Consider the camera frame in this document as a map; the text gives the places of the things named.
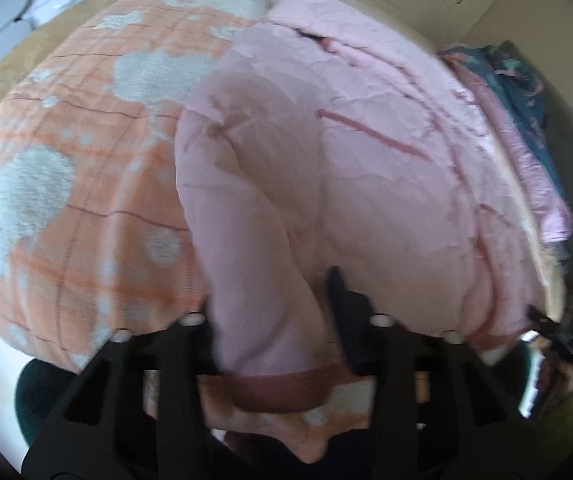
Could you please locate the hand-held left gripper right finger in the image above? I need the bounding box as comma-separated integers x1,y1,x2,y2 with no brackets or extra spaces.
327,265,553,480

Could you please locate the teal stool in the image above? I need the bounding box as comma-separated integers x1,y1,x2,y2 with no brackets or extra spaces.
15,359,83,447

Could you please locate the blue floral quilt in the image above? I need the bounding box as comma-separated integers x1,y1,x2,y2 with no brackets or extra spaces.
437,42,573,247

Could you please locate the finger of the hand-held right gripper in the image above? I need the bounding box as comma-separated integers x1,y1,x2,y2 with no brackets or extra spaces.
525,305,573,361

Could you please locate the bed with tan sheet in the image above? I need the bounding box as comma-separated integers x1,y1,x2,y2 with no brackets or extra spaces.
0,0,177,133

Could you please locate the pink quilted jacket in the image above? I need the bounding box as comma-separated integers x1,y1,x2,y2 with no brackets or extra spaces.
173,0,565,412

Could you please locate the orange plaid fleece blanket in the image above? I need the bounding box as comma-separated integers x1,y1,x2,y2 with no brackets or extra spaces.
0,0,382,463

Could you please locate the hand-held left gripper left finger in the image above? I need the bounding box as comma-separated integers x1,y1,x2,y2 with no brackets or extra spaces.
20,312,227,480

